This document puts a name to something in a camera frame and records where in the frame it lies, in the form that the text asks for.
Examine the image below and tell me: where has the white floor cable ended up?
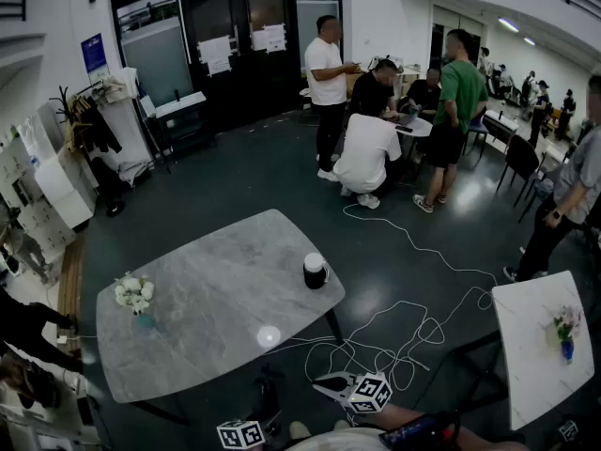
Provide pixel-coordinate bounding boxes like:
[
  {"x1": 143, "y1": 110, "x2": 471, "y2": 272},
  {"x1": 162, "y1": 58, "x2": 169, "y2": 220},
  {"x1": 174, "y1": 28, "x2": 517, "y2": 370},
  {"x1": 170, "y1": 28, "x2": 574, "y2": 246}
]
[{"x1": 262, "y1": 203, "x2": 500, "y2": 394}]

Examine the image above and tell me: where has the white marble table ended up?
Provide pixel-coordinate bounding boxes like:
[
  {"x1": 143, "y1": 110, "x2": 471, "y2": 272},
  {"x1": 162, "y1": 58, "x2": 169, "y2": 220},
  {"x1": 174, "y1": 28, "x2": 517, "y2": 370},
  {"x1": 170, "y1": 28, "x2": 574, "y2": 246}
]
[{"x1": 412, "y1": 270, "x2": 596, "y2": 432}]

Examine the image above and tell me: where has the blue wall poster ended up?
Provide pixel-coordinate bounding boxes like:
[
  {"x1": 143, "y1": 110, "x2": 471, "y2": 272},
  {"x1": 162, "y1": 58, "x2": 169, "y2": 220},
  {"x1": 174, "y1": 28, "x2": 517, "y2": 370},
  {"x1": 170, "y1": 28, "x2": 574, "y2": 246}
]
[{"x1": 80, "y1": 32, "x2": 111, "y2": 85}]

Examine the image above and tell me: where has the black glass double door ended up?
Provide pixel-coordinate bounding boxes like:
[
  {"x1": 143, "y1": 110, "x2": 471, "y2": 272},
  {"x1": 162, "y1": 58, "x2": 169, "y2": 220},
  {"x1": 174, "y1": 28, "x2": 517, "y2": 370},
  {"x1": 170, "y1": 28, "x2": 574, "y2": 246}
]
[{"x1": 179, "y1": 0, "x2": 302, "y2": 133}]

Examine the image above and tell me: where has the person in white shirt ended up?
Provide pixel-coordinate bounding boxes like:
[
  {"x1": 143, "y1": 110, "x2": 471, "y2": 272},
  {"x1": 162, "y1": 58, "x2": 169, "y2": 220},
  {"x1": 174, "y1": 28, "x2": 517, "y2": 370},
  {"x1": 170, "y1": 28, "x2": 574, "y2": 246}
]
[{"x1": 284, "y1": 428, "x2": 391, "y2": 451}]

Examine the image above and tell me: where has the black side table white top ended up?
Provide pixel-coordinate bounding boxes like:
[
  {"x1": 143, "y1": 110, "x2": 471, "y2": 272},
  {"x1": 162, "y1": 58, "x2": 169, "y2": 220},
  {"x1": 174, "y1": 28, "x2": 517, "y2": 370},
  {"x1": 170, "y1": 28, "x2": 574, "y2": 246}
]
[{"x1": 153, "y1": 90, "x2": 218, "y2": 160}]

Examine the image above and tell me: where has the black coat rack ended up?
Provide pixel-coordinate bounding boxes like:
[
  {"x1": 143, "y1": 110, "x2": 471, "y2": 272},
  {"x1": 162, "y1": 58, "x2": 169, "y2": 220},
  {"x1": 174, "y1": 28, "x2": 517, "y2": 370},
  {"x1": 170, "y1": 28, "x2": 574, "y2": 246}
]
[{"x1": 49, "y1": 85, "x2": 95, "y2": 154}]

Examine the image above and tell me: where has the black jar with white lid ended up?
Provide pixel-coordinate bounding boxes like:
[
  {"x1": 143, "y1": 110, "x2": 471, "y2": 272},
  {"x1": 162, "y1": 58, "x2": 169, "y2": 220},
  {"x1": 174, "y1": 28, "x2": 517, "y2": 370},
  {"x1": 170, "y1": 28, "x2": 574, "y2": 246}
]
[{"x1": 302, "y1": 252, "x2": 331, "y2": 291}]

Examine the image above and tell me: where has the black bag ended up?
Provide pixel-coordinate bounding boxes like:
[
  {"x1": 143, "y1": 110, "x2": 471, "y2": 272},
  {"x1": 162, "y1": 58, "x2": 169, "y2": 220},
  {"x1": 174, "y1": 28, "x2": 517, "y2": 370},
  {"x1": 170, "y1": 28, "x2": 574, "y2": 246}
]
[{"x1": 0, "y1": 357, "x2": 63, "y2": 411}]

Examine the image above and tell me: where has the person's right forearm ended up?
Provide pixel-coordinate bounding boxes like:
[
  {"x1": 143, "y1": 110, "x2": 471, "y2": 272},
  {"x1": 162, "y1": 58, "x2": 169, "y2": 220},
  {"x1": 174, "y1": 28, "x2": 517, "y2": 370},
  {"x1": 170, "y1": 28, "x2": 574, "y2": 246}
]
[{"x1": 370, "y1": 402, "x2": 532, "y2": 451}]

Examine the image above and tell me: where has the white locker cabinet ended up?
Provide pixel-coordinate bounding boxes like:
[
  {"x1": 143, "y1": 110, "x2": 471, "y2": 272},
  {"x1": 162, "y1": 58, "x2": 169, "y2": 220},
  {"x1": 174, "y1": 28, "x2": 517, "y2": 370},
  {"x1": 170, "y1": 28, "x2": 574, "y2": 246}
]
[{"x1": 0, "y1": 129, "x2": 79, "y2": 265}]

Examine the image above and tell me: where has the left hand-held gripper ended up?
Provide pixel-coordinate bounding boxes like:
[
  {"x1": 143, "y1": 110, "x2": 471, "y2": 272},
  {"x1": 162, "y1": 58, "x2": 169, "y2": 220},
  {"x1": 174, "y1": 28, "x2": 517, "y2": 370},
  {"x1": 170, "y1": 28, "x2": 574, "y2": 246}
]
[{"x1": 216, "y1": 419, "x2": 267, "y2": 451}]

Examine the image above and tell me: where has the white flower bouquet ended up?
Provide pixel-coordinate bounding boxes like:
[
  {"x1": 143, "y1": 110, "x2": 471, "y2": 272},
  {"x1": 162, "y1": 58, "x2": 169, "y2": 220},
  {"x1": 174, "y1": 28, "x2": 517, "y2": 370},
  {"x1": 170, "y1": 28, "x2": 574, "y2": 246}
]
[{"x1": 114, "y1": 272, "x2": 156, "y2": 317}]

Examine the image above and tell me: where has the blue chair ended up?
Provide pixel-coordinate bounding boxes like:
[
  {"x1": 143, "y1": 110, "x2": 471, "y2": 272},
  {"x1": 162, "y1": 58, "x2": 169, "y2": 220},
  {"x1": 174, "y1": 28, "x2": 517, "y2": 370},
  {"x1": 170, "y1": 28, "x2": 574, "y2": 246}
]
[{"x1": 462, "y1": 105, "x2": 490, "y2": 158}]

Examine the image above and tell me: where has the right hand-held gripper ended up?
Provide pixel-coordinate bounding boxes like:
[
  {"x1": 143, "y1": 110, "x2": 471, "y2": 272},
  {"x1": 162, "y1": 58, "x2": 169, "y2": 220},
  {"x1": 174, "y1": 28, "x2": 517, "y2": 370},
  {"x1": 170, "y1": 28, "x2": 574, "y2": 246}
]
[{"x1": 312, "y1": 371, "x2": 393, "y2": 415}]

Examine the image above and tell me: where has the white paper sheet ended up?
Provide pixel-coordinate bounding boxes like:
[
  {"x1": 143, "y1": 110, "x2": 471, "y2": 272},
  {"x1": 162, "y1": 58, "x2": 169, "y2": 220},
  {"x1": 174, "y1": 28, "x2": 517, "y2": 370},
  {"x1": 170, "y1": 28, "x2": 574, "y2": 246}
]
[
  {"x1": 196, "y1": 34, "x2": 235, "y2": 78},
  {"x1": 250, "y1": 22, "x2": 288, "y2": 55}
]

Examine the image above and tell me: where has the small round white table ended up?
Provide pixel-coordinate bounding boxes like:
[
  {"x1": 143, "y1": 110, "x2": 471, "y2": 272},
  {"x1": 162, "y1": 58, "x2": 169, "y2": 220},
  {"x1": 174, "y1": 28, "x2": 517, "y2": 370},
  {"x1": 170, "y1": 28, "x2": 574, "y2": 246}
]
[{"x1": 393, "y1": 116, "x2": 434, "y2": 139}]

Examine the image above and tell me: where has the grey laptop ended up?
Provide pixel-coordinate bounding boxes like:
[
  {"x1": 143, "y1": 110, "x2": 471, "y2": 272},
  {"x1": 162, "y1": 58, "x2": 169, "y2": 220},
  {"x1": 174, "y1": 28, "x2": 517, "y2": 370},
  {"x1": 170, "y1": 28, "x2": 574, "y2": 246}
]
[{"x1": 393, "y1": 106, "x2": 424, "y2": 128}]

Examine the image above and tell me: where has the grey marble table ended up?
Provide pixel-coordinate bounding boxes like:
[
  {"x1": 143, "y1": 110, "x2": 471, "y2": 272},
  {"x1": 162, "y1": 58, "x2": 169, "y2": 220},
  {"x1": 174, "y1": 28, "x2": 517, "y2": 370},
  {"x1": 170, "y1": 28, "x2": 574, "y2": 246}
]
[{"x1": 96, "y1": 208, "x2": 347, "y2": 426}]

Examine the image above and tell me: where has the black hanging garment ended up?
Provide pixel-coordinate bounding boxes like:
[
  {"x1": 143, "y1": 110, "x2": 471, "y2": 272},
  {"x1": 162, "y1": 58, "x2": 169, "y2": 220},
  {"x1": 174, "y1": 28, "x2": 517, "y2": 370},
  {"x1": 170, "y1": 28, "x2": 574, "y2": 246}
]
[{"x1": 79, "y1": 96, "x2": 124, "y2": 155}]

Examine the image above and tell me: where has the pink flower bouquet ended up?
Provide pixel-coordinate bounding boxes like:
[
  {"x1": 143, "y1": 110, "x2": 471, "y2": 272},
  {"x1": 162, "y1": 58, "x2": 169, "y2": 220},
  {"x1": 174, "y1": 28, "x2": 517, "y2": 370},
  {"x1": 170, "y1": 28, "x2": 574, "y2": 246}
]
[{"x1": 552, "y1": 303, "x2": 584, "y2": 342}]

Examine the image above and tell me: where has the black chair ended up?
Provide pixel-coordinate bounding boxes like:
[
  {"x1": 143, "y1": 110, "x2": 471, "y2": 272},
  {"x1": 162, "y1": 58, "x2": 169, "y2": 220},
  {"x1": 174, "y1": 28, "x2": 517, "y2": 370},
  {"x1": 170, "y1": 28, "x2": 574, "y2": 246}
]
[{"x1": 496, "y1": 133, "x2": 542, "y2": 207}]

